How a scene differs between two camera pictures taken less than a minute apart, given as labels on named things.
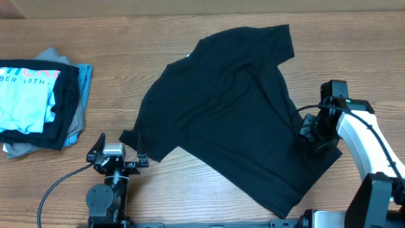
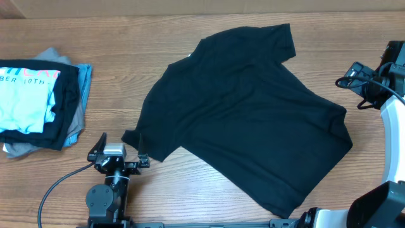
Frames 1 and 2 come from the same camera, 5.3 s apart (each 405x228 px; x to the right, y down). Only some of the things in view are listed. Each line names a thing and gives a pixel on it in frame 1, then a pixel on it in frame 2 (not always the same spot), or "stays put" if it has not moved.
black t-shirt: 226,108 stays put
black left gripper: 142,160 stays put
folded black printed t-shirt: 39,102 stays put
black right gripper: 307,128 to 355,76
